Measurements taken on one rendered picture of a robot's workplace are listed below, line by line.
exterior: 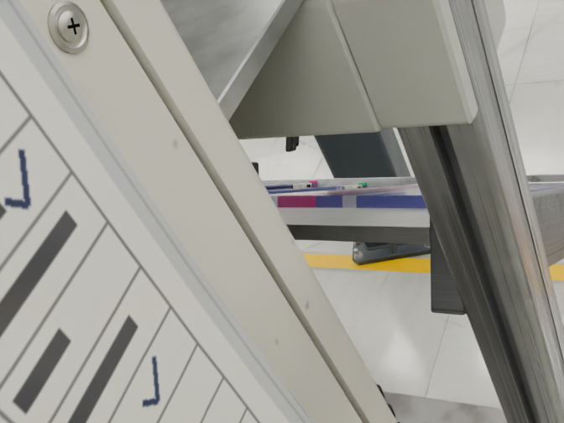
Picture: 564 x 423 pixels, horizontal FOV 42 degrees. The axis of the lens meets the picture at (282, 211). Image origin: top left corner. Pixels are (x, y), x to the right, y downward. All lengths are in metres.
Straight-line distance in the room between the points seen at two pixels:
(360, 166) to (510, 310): 1.51
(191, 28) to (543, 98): 2.21
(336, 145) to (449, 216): 1.51
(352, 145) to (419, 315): 0.47
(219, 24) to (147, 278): 0.12
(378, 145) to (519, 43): 1.02
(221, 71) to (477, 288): 0.21
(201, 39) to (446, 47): 0.09
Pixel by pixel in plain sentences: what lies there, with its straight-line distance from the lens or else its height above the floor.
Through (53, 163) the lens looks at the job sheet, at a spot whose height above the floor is 1.43.
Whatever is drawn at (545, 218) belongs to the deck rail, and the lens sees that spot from 0.62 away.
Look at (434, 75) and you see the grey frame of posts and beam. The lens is 0.29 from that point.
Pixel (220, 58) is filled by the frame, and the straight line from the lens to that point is 0.26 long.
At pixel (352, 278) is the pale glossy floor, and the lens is 2.10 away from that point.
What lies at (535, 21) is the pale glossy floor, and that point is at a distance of 2.84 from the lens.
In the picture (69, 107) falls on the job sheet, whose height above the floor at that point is 1.43.
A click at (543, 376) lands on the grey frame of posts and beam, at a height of 1.11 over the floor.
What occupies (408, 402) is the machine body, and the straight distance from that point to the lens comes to 1.06.
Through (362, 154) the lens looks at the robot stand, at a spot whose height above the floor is 0.37.
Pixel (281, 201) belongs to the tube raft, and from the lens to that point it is 0.70.
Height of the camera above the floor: 1.50
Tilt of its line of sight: 38 degrees down
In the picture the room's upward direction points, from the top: 29 degrees counter-clockwise
